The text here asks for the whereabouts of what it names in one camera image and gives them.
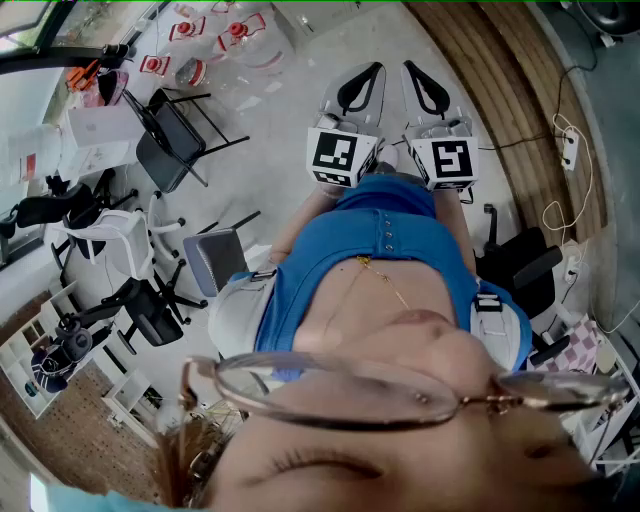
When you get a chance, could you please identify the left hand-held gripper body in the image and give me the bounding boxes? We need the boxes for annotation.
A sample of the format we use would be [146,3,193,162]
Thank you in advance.
[305,112,386,189]

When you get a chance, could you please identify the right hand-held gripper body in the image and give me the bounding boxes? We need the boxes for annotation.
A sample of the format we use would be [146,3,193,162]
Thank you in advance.
[403,115,480,193]

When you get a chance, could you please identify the person's left forearm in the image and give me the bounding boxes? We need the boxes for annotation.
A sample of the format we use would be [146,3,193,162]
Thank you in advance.
[269,183,351,266]

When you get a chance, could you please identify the person's denim trouser leg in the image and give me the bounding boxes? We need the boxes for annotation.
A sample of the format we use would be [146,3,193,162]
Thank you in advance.
[372,162,426,189]

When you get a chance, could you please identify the blue button shirt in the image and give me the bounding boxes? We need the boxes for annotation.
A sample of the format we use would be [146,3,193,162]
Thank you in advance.
[253,173,534,381]

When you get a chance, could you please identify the white power strip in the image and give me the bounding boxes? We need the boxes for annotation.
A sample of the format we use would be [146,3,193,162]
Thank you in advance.
[559,124,581,172]

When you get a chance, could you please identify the black office chair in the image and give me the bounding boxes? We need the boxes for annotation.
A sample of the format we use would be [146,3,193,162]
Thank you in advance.
[474,204,571,366]
[54,259,209,356]
[0,169,139,261]

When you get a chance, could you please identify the grey folding chair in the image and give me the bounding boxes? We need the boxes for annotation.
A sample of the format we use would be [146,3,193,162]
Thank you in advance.
[182,209,262,299]

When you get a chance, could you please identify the black folding chair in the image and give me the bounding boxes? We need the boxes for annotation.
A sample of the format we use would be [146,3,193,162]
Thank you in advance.
[122,87,251,195]

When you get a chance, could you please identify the black plastic chair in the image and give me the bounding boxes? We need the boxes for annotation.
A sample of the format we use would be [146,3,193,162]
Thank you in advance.
[574,0,640,36]

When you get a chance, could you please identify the pink translucent container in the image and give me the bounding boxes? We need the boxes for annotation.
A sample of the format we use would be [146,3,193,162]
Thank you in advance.
[97,69,130,107]

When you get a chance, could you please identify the small black device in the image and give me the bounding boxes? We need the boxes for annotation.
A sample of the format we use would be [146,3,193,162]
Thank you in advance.
[102,43,132,69]

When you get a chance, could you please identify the purple checkered cloth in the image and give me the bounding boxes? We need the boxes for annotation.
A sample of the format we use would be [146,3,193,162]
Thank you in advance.
[534,314,609,374]

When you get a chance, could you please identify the white mesh office chair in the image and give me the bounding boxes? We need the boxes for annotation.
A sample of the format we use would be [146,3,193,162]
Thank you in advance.
[47,192,186,281]

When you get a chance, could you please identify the white cardboard box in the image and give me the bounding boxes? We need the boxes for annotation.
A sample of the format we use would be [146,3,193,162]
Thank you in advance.
[67,104,146,151]

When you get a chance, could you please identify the white flat carton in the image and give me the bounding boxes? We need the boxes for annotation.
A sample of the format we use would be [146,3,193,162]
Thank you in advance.
[62,141,139,181]

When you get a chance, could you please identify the thin metal-rimmed eyeglasses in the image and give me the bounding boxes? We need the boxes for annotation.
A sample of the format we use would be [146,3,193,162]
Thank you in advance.
[178,349,632,434]

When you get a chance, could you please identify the clear bag red label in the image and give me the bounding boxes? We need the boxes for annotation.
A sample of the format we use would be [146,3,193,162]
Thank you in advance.
[0,124,66,201]

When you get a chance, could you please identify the dark framed window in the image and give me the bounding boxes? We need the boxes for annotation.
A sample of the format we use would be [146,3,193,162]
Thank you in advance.
[0,0,171,76]

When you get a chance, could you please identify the person's head and neck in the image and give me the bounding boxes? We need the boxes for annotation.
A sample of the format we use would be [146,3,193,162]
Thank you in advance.
[207,259,614,512]

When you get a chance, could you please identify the white cube shelf unit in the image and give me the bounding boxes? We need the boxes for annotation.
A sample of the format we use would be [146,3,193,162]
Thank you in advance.
[0,279,81,419]

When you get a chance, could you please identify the black power cable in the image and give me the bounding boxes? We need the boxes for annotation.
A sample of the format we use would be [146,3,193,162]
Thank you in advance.
[477,4,599,151]

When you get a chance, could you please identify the white power cable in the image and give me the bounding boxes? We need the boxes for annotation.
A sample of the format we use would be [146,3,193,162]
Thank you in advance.
[542,112,596,261]

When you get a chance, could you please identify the gold chain necklace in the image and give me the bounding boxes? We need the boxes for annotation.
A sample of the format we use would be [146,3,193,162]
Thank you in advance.
[324,255,411,336]

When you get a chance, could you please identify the grey shoulder strap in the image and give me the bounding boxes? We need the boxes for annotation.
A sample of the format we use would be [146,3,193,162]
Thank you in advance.
[469,279,526,374]
[207,269,279,361]

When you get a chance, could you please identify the white metal frame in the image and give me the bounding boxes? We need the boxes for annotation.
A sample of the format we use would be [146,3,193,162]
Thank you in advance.
[564,359,640,476]

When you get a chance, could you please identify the teal head strap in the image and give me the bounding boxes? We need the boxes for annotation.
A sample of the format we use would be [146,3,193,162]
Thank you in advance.
[47,487,166,512]

